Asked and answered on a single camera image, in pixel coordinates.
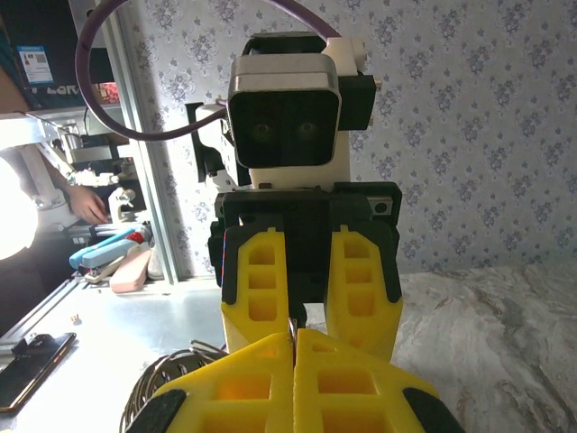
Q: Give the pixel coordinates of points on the black smartphone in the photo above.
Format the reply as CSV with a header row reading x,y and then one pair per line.
x,y
31,370

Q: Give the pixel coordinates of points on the small white microscope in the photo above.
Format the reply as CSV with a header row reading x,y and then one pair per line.
x,y
122,203

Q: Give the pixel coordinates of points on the dark box with blue label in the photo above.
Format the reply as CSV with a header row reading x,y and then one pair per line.
x,y
36,63

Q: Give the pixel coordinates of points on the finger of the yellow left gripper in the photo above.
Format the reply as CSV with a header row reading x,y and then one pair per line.
x,y
360,325
261,325

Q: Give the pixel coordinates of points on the person's hand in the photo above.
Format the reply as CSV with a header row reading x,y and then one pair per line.
x,y
88,205

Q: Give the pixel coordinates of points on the small red box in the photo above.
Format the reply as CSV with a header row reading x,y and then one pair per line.
x,y
108,94

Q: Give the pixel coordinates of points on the blue stapler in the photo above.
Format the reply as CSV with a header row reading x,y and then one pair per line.
x,y
97,255

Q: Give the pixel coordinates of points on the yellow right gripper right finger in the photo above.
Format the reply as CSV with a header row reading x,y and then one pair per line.
x,y
360,406

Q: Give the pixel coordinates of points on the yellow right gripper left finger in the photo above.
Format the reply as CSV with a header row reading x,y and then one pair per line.
x,y
252,406

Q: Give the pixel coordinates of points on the aluminium frame post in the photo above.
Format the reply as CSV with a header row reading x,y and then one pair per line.
x,y
149,180

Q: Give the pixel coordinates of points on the pink eraser block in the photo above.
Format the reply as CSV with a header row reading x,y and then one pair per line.
x,y
130,275

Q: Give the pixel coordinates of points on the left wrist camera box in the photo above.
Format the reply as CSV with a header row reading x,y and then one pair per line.
x,y
284,117

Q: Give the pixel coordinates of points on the small dice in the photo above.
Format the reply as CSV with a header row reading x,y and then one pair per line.
x,y
75,318

